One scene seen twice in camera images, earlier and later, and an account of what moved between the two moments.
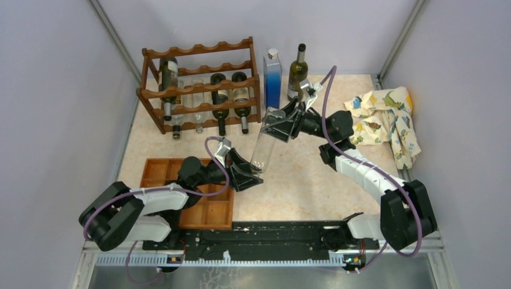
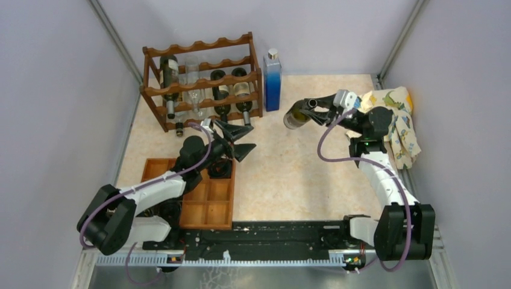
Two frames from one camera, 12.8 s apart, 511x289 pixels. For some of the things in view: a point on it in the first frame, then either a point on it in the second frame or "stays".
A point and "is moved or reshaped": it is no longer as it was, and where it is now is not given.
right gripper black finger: [283, 129] → [322, 117]
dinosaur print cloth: [385, 117] stays
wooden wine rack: [200, 88] stays
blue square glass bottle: [273, 73] stays
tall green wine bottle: [297, 72] is moved or reshaped
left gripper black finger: [242, 179] → [241, 150]
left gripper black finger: [237, 160] → [233, 131]
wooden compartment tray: [210, 212] stays
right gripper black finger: [290, 107] → [322, 103]
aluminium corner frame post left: [117, 44] stays
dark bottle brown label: [168, 77] stays
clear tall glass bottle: [264, 149] → [191, 74]
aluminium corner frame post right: [378, 79] stays
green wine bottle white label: [218, 99] is moved or reshaped
